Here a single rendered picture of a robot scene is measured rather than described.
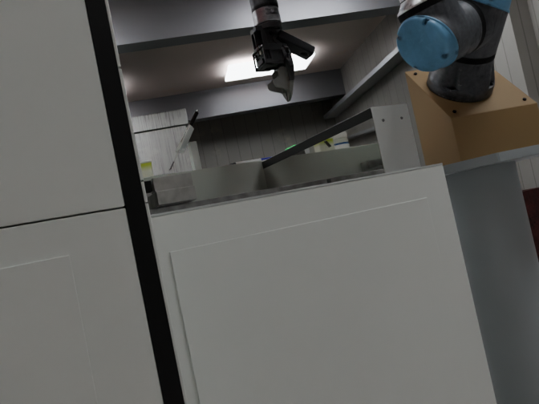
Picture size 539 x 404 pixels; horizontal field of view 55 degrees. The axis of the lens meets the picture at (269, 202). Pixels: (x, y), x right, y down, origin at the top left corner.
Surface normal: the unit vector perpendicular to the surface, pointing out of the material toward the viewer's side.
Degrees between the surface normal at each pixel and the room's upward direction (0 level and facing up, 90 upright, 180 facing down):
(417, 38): 115
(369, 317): 90
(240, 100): 90
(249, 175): 90
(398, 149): 90
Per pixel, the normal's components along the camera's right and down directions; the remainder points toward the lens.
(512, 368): -0.62, 0.09
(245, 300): 0.41, -0.13
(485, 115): 0.19, -0.09
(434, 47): -0.70, 0.55
